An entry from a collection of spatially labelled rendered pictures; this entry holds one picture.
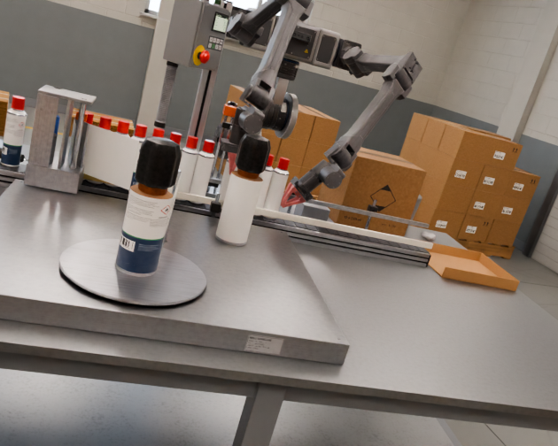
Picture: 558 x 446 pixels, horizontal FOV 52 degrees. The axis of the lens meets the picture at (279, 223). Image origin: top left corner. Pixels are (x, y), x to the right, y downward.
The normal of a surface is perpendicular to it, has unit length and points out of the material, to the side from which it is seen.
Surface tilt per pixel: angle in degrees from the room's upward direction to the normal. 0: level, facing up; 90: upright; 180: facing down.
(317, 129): 90
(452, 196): 90
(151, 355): 0
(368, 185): 90
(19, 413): 0
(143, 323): 90
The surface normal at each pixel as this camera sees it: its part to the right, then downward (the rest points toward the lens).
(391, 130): 0.31, 0.36
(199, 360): 0.26, -0.92
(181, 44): -0.39, 0.17
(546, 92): -0.91, -0.15
